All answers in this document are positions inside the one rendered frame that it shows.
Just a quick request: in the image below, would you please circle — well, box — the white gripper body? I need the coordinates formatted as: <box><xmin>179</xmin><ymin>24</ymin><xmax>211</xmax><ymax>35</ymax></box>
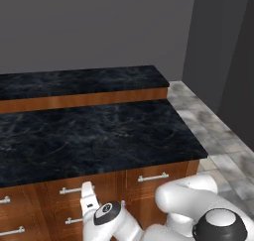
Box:
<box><xmin>80</xmin><ymin>181</ymin><xmax>97</xmax><ymax>203</ymax></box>

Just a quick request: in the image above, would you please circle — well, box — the wooden drawer front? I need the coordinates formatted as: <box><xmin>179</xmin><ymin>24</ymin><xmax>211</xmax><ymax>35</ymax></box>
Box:
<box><xmin>52</xmin><ymin>203</ymin><xmax>87</xmax><ymax>241</ymax></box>
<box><xmin>0</xmin><ymin>184</ymin><xmax>36</xmax><ymax>220</ymax></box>
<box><xmin>45</xmin><ymin>172</ymin><xmax>118</xmax><ymax>209</ymax></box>
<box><xmin>126</xmin><ymin>161</ymin><xmax>190</xmax><ymax>200</ymax></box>
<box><xmin>0</xmin><ymin>214</ymin><xmax>44</xmax><ymax>241</ymax></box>

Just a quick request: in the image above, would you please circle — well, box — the wooden kitchen island cabinet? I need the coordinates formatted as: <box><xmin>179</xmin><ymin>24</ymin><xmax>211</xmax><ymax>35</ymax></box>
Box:
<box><xmin>0</xmin><ymin>64</ymin><xmax>209</xmax><ymax>241</ymax></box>

